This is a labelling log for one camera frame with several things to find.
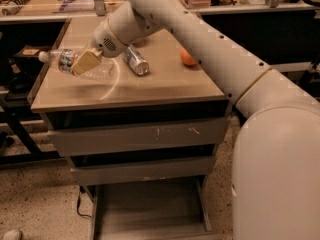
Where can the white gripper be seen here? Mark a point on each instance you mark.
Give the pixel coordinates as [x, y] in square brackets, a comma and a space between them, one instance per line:
[104, 41]

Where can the clear plastic water bottle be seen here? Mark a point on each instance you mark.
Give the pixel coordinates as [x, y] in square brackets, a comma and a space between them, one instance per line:
[63, 59]

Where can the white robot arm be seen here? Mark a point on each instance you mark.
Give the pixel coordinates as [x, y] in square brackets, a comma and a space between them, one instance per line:
[276, 159]

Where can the grey drawer cabinet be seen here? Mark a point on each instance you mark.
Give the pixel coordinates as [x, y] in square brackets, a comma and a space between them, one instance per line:
[169, 92]

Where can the grey middle drawer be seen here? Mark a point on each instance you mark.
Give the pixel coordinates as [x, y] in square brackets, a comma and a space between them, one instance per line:
[143, 171]

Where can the grey drawer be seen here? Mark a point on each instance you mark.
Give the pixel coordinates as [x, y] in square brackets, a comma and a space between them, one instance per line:
[169, 209]
[143, 171]
[137, 137]

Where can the grey top drawer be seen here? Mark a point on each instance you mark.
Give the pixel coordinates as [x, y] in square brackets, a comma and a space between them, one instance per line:
[137, 137]

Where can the grey bottom drawer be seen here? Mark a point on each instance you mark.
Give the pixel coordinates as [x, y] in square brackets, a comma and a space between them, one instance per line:
[169, 209]

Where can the silver soda can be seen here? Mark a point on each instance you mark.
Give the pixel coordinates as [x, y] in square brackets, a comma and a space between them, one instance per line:
[135, 61]

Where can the dark box with label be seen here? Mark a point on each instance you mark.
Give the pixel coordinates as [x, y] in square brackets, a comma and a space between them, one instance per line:
[28, 55]

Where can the black coiled spring tool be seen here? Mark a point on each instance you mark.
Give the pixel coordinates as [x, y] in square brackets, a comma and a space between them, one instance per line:
[13, 7]

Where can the orange fruit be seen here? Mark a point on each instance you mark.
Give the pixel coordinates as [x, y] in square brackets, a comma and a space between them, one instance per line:
[186, 58]

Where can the white object on floor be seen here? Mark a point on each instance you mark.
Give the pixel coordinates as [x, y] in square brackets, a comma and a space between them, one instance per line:
[12, 235]

